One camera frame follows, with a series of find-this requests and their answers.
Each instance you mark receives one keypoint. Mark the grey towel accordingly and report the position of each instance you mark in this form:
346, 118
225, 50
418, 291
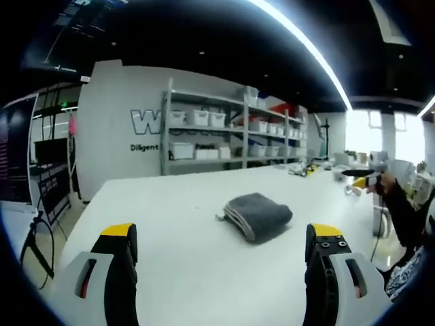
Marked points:
260, 215

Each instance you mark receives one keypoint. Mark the person's right hand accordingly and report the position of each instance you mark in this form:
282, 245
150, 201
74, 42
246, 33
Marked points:
385, 188

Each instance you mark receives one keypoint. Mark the tape roll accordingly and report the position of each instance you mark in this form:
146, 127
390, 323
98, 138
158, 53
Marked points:
353, 191

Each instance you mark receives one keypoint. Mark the black upright stand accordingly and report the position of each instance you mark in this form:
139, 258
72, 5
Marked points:
327, 139

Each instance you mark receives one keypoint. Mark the small parts clutter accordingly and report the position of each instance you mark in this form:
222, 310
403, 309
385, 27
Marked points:
304, 169

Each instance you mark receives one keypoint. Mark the person's patterned clothing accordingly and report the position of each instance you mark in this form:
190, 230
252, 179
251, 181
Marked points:
413, 271

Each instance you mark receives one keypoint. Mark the grey metal shelving unit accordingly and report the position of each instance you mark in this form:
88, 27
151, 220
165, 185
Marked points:
244, 136

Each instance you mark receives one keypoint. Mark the black equipment rack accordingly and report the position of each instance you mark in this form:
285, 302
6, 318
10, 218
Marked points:
54, 176

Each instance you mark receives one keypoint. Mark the long ceiling light strip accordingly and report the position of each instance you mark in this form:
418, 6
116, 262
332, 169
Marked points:
316, 54

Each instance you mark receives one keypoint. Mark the rows of white storage bins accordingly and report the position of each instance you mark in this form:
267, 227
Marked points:
217, 119

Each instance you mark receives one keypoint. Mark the dark monitor screen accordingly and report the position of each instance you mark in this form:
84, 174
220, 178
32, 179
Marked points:
15, 153

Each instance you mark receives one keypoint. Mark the pink hanging item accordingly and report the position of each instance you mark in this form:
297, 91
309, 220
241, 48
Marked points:
72, 125

